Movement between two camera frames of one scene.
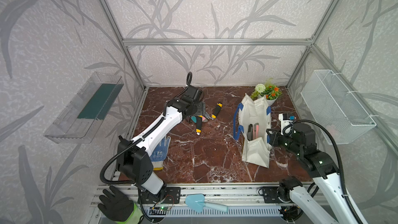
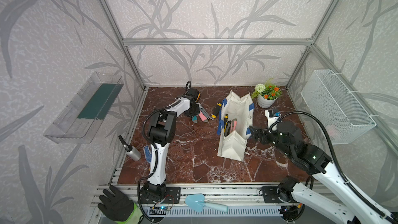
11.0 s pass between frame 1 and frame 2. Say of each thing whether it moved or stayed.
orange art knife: stayed
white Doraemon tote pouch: moved
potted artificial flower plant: stayed
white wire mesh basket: stayed
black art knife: moved
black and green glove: stayed
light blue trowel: stayed
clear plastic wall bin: stayed
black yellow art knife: moved
